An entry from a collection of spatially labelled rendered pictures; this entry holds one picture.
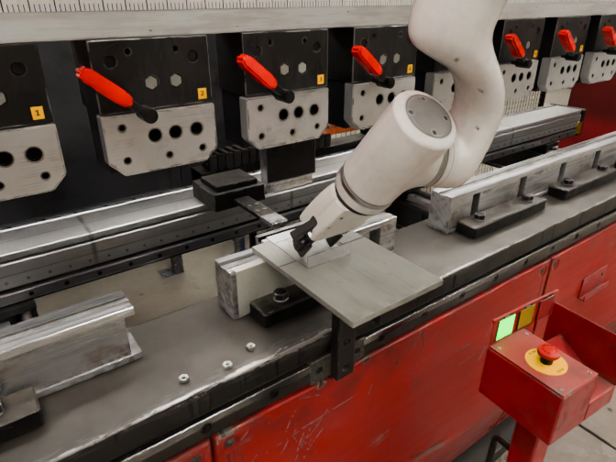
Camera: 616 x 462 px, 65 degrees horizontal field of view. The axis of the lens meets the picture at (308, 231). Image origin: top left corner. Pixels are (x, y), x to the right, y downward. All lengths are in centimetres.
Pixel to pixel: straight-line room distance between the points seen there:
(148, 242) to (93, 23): 51
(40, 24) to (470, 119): 49
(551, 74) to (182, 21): 91
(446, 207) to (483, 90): 61
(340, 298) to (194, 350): 26
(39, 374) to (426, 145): 60
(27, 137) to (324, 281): 43
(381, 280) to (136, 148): 39
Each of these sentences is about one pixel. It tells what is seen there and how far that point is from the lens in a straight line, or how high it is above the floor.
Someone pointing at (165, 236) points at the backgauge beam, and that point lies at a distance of 104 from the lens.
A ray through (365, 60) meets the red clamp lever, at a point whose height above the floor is 130.
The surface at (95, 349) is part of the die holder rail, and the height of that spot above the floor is 92.
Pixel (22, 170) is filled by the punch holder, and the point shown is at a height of 121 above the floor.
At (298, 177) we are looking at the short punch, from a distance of 86.
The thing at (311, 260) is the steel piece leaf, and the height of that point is 101.
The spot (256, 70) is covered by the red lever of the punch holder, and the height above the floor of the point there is 130.
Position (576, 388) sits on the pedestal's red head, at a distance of 99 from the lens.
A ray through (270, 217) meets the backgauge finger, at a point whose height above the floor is 100.
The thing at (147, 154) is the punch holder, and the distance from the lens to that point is 67.
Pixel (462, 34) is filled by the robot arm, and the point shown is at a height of 135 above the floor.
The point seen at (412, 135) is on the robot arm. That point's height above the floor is 125.
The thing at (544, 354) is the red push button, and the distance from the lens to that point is 99.
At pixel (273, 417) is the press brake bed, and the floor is 75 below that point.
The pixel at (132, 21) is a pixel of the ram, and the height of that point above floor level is 136.
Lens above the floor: 139
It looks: 26 degrees down
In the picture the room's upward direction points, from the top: straight up
